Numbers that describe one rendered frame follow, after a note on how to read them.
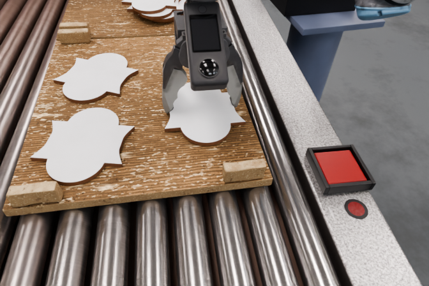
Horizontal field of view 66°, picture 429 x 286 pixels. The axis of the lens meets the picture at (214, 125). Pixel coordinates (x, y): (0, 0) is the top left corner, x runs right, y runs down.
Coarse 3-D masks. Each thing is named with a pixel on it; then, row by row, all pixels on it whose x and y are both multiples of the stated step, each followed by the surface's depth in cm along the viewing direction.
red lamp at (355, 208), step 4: (352, 204) 46; (356, 204) 46; (360, 204) 46; (348, 208) 46; (352, 208) 46; (356, 208) 46; (360, 208) 46; (352, 212) 46; (356, 212) 46; (360, 212) 46; (364, 212) 46
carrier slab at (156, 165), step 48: (96, 48) 68; (144, 48) 69; (48, 96) 57; (144, 96) 58; (144, 144) 50; (192, 144) 50; (240, 144) 51; (96, 192) 44; (144, 192) 44; (192, 192) 45
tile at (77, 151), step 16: (80, 112) 53; (96, 112) 53; (112, 112) 53; (64, 128) 50; (80, 128) 51; (96, 128) 51; (112, 128) 51; (128, 128) 51; (48, 144) 48; (64, 144) 48; (80, 144) 48; (96, 144) 48; (112, 144) 48; (32, 160) 47; (48, 160) 46; (64, 160) 46; (80, 160) 46; (96, 160) 46; (112, 160) 46; (64, 176) 44; (80, 176) 44; (96, 176) 45
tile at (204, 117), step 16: (192, 96) 57; (208, 96) 57; (224, 96) 57; (176, 112) 54; (192, 112) 54; (208, 112) 54; (224, 112) 54; (176, 128) 52; (192, 128) 51; (208, 128) 52; (224, 128) 52; (208, 144) 50
